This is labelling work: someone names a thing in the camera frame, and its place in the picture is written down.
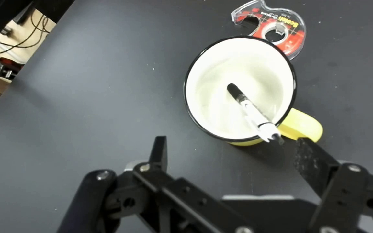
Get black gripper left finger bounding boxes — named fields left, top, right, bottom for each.
left=57, top=135, right=256, bottom=233

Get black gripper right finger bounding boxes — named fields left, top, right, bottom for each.
left=291, top=137, right=373, bottom=233

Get white pen with black cap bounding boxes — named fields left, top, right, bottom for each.
left=225, top=83, right=285, bottom=145

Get yellow enamel mug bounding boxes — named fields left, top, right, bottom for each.
left=182, top=35, right=325, bottom=149

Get clear red tape dispenser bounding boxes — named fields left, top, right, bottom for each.
left=230, top=0, right=308, bottom=61

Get thin black cable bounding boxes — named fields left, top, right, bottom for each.
left=0, top=12, right=52, bottom=58

